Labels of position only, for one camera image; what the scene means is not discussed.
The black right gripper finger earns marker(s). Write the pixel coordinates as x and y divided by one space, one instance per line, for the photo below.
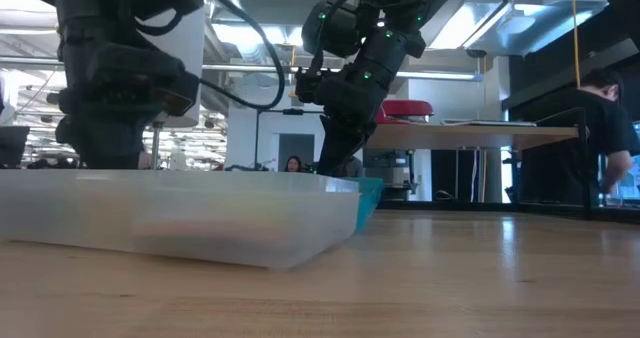
335 148
364 143

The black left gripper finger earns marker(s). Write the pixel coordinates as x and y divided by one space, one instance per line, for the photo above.
110 150

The teal pencil box lid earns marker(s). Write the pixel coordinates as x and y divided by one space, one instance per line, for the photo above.
371 203

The clear plastic pencil box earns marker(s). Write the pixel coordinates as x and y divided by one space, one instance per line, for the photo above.
200 198

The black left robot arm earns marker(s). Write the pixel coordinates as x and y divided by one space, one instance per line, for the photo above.
100 3

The grey door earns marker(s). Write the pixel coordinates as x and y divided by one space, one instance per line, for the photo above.
295 145

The person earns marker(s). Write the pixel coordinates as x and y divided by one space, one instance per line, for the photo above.
600 128
294 164

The grey cabinet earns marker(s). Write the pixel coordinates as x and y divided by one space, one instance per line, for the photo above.
395 175

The red stapler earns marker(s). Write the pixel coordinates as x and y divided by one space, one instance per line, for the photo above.
410 110

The long ceiling light tube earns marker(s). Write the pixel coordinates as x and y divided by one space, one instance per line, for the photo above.
440 75

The black monitor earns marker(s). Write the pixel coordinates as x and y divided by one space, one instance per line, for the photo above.
12 145

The white cylinder table lamp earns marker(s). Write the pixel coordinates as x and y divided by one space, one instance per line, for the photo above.
192 43

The wooden shelf with black legs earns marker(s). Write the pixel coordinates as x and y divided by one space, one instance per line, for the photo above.
475 137

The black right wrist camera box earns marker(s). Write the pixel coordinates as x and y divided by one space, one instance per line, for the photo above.
309 85

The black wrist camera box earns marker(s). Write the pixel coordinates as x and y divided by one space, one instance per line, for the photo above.
175 93
309 85

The black background metal frame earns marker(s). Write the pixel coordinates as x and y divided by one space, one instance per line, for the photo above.
292 111

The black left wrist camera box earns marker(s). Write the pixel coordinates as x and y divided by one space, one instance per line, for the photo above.
175 93

